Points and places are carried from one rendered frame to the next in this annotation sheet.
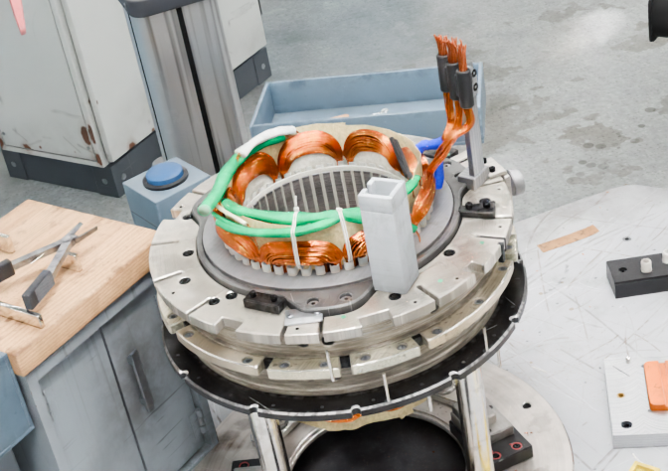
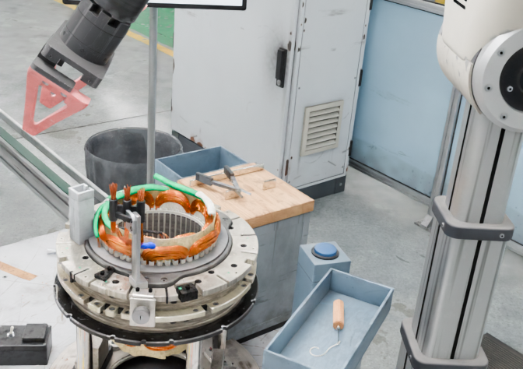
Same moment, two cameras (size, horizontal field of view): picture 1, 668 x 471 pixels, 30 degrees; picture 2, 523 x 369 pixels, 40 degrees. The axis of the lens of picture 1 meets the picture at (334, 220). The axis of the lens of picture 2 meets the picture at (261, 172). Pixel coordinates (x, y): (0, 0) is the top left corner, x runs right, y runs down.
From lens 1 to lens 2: 1.60 m
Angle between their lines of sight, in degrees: 87
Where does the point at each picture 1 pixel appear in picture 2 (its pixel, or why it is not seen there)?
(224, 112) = (428, 305)
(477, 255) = (71, 262)
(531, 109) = not seen: outside the picture
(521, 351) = not seen: outside the picture
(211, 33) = (440, 254)
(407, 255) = (73, 224)
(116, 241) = (241, 211)
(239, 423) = (234, 349)
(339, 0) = not seen: outside the picture
